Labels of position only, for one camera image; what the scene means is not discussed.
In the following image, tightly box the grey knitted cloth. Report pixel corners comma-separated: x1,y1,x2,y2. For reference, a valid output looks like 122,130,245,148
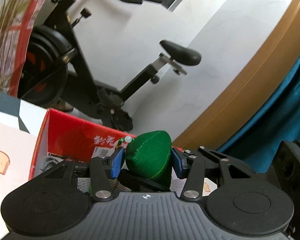
40,155,186,196

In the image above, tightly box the green zongzi plush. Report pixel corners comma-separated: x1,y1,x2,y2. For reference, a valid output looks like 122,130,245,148
125,131,172,185

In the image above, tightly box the red strawberry cardboard box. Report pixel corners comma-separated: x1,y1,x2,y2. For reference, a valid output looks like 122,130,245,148
30,109,171,192

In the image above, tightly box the teal curtain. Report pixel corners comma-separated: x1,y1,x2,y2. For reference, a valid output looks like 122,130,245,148
218,56,300,173

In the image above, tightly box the patterned white table cloth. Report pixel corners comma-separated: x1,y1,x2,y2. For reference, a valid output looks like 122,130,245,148
0,92,47,239

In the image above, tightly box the black exercise bike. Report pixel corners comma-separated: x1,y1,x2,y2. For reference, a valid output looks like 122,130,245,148
16,0,203,132

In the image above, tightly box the pink printed backdrop curtain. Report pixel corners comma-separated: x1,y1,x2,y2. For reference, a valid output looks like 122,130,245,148
0,0,45,96

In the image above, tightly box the brown wooden door frame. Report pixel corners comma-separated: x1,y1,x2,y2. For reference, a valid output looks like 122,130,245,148
173,0,300,149

